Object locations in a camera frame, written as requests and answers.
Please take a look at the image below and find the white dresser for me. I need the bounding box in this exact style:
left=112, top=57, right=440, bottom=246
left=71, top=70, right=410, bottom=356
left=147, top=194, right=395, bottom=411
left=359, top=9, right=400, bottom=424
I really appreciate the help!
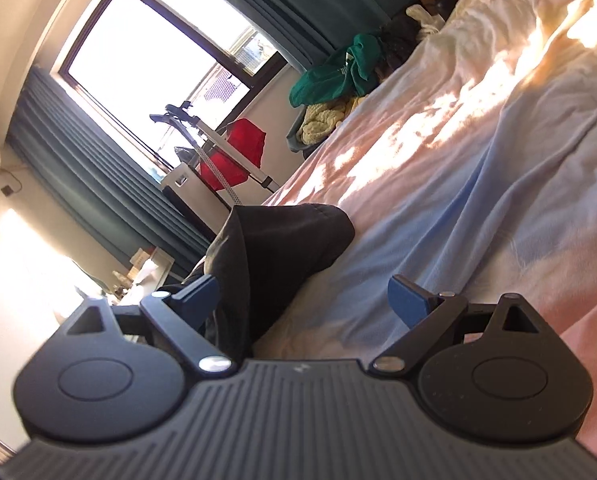
left=76, top=247, right=175, bottom=313

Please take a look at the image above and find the red cloth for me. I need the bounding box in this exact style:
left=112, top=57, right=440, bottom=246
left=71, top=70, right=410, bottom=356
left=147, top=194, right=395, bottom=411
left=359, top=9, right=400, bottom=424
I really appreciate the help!
left=199, top=118, right=267, bottom=192

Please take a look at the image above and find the yellow knitted cloth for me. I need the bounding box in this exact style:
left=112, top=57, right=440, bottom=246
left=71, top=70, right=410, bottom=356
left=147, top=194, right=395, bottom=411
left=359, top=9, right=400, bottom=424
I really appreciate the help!
left=298, top=95, right=365, bottom=146

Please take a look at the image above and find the window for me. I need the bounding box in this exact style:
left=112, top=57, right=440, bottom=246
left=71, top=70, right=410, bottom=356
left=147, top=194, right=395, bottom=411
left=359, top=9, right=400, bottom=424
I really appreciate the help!
left=52, top=0, right=289, bottom=181

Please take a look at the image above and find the pastel pink blue blanket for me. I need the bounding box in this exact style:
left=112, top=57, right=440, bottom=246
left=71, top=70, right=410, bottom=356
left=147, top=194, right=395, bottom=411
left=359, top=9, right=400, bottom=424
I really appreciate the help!
left=251, top=0, right=597, bottom=476

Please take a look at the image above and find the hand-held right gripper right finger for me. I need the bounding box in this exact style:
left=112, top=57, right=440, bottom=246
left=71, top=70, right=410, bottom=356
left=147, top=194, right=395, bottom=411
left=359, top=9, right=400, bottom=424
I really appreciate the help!
left=371, top=275, right=540, bottom=375

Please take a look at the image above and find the beige cardboard box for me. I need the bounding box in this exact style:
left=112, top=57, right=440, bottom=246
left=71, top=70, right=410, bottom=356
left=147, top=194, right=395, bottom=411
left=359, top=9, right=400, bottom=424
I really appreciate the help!
left=130, top=246, right=160, bottom=267

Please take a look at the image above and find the teal curtain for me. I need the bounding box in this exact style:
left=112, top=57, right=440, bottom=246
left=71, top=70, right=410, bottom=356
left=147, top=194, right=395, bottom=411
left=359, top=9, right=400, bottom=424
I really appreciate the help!
left=7, top=66, right=216, bottom=281
left=171, top=0, right=416, bottom=77

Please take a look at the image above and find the garment steamer stand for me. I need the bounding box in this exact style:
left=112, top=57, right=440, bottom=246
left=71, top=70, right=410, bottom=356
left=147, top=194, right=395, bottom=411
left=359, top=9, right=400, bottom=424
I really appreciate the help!
left=150, top=102, right=280, bottom=201

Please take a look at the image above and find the dark grey garment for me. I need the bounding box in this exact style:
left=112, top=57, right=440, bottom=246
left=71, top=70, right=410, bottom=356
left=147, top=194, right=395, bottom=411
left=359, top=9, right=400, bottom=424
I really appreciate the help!
left=186, top=203, right=355, bottom=361

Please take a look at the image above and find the dark cloth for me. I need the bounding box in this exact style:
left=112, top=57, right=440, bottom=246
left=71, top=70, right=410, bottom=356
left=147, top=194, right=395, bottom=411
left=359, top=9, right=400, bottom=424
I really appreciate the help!
left=375, top=10, right=431, bottom=78

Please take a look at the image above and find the white cloth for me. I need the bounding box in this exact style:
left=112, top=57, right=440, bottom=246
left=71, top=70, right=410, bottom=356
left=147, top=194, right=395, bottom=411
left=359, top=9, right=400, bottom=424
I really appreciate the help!
left=405, top=4, right=447, bottom=37

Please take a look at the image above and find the green garment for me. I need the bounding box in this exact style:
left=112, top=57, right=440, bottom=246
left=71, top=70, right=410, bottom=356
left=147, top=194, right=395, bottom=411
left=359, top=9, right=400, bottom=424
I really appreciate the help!
left=289, top=33, right=382, bottom=108

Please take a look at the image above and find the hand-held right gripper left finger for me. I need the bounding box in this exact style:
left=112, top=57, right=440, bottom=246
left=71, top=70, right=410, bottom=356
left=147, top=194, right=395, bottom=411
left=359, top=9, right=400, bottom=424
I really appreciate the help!
left=66, top=275, right=234, bottom=376

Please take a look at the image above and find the grey laundry basket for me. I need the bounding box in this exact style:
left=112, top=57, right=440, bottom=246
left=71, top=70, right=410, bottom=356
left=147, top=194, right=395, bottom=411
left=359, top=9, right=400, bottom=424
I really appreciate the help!
left=286, top=109, right=320, bottom=153

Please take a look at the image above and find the white appliance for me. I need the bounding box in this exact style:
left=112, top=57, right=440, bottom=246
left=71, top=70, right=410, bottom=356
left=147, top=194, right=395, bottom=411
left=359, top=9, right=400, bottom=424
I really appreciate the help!
left=160, top=161, right=232, bottom=212

